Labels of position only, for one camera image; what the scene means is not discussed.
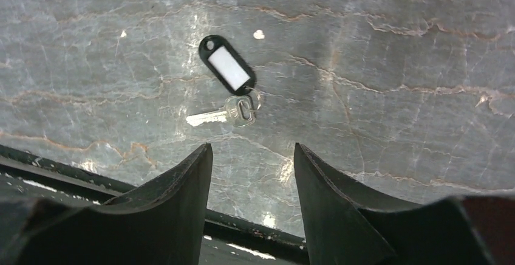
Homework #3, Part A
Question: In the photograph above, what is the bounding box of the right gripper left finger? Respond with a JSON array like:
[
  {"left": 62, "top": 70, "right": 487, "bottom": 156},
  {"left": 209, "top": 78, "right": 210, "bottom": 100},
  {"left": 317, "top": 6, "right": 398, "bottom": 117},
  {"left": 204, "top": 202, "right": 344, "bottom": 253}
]
[{"left": 12, "top": 143, "right": 213, "bottom": 264}]

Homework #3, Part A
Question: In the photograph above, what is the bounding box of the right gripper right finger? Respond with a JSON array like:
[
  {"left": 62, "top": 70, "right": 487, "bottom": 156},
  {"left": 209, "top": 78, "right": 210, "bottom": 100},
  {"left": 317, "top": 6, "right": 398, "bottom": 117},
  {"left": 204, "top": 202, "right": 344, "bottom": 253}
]
[{"left": 294, "top": 143, "right": 494, "bottom": 264}]

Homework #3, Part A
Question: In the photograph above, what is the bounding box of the black key tag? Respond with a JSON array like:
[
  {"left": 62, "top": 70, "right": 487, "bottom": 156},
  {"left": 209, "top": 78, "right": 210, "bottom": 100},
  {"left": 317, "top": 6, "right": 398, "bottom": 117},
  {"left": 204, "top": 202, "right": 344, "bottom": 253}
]
[{"left": 185, "top": 34, "right": 263, "bottom": 129}]

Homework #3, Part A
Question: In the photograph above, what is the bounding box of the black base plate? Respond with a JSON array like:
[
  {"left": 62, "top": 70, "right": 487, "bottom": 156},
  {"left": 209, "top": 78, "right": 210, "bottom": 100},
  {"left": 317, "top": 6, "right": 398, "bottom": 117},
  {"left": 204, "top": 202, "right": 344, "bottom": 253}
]
[{"left": 1, "top": 146, "right": 309, "bottom": 264}]

